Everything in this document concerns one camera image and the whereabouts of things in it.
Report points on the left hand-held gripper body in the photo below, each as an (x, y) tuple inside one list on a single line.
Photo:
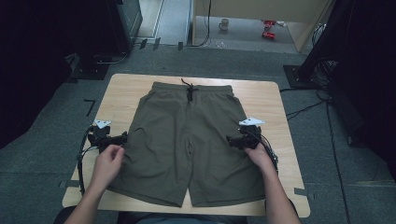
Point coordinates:
[(99, 137)]

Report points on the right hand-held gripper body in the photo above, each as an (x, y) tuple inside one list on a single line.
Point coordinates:
[(252, 138)]

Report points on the olive green shorts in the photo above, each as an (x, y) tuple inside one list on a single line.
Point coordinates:
[(174, 143)]

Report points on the person's right hand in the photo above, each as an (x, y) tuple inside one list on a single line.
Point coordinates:
[(258, 157)]

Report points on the person's left hand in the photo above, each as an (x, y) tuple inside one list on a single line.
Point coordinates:
[(107, 165)]

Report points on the black stand base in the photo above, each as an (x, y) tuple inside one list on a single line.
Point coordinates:
[(297, 76), (88, 71)]

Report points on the person's legs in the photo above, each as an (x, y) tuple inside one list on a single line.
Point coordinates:
[(174, 218)]

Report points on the red toy car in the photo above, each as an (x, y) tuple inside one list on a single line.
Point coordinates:
[(268, 35)]

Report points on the black cabinet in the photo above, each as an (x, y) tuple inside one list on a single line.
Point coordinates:
[(124, 25)]

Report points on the beige mug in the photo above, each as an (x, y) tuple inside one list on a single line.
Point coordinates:
[(223, 24)]

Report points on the red toy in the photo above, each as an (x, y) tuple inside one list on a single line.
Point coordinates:
[(269, 23)]

